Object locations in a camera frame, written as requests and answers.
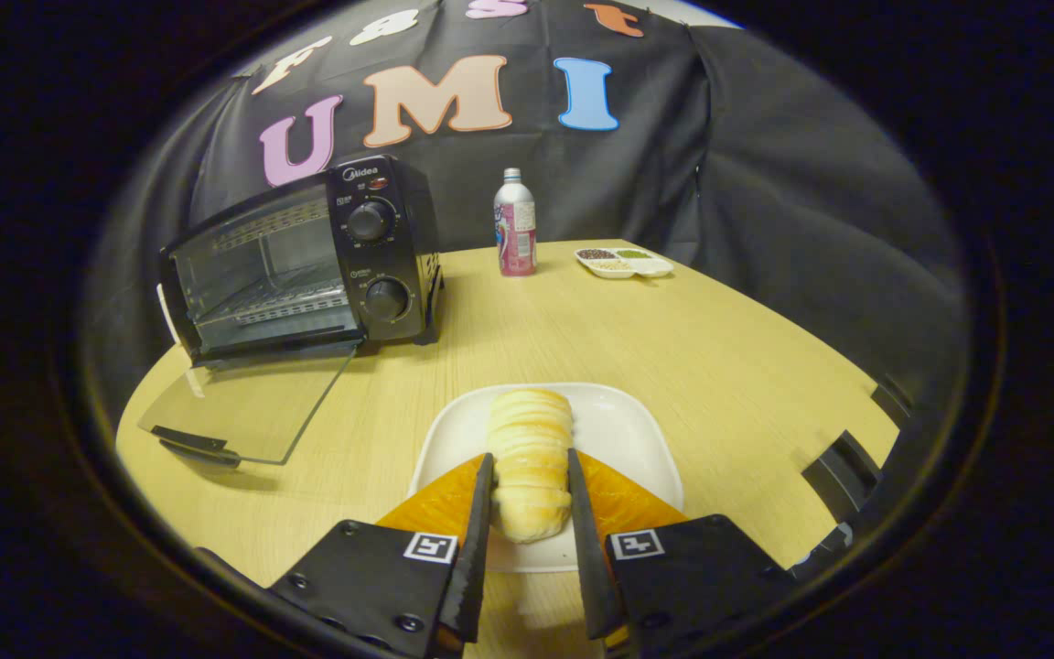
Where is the black backdrop cloth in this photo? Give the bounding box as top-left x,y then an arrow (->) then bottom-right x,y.
106,0 -> 967,385

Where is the black bracket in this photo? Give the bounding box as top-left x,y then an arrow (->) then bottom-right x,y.
801,430 -> 885,523
870,375 -> 914,427

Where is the black toaster oven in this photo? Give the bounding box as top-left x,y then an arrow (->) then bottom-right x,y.
138,154 -> 444,468

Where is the silver pink drink bottle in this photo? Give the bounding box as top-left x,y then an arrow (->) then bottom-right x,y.
493,167 -> 538,277

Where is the spiral bread roll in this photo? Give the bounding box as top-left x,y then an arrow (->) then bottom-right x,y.
487,389 -> 575,545

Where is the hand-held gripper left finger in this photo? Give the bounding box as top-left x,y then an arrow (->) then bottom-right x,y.
266,453 -> 497,659

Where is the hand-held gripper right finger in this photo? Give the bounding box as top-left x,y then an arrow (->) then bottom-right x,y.
566,447 -> 798,653

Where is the white divided condiment dish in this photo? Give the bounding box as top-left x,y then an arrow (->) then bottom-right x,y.
575,246 -> 675,279

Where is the white square plate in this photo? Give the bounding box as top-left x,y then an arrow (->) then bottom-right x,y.
408,382 -> 685,575

